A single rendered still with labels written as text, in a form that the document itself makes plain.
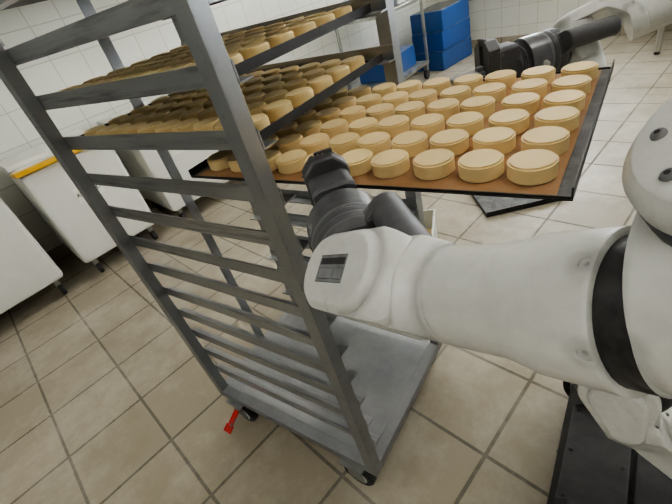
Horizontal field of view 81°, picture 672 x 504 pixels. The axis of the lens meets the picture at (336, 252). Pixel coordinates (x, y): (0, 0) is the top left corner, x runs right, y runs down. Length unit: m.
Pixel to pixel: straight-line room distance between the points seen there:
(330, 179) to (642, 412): 0.61
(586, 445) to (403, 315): 0.96
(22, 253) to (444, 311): 2.75
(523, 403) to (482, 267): 1.24
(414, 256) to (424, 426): 1.17
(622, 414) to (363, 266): 0.63
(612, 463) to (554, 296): 1.00
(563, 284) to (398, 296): 0.10
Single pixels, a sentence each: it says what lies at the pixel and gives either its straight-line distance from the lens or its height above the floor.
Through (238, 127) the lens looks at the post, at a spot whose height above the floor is 1.08.
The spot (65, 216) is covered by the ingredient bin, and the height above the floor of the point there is 0.45.
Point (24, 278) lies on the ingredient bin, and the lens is 2.93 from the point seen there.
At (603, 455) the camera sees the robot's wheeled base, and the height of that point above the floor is 0.19.
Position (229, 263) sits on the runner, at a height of 0.78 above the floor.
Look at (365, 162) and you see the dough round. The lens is 0.55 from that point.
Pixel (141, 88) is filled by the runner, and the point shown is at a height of 1.14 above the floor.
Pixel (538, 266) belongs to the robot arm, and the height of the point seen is 1.09.
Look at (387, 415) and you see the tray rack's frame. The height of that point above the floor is 0.15.
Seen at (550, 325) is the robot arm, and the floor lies 1.07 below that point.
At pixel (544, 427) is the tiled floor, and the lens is 1.41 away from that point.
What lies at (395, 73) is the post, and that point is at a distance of 0.92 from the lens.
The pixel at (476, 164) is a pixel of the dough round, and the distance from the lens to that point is 0.48.
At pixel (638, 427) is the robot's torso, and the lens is 0.85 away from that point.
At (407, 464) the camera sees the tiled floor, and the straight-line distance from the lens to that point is 1.35.
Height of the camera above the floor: 1.21
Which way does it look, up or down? 34 degrees down
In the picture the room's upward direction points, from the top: 17 degrees counter-clockwise
